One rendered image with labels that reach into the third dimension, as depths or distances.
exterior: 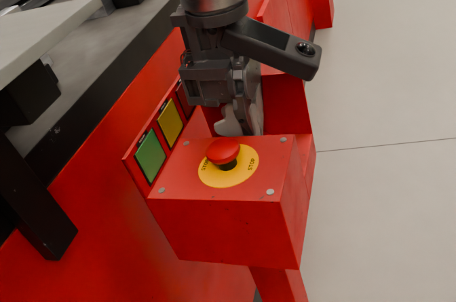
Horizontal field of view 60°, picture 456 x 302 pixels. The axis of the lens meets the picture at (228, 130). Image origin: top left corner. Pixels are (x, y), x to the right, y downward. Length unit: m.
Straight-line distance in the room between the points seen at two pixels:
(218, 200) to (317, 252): 0.91
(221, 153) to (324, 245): 0.93
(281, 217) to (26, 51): 0.28
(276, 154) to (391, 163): 1.13
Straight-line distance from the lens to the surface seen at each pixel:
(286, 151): 0.45
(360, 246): 1.32
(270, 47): 0.44
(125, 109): 0.59
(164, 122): 0.49
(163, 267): 0.68
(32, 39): 0.31
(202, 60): 0.48
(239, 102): 0.46
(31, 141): 0.47
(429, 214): 1.40
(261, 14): 1.28
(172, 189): 0.46
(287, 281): 0.66
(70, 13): 0.33
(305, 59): 0.45
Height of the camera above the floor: 1.07
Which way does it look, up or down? 35 degrees down
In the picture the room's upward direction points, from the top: 19 degrees counter-clockwise
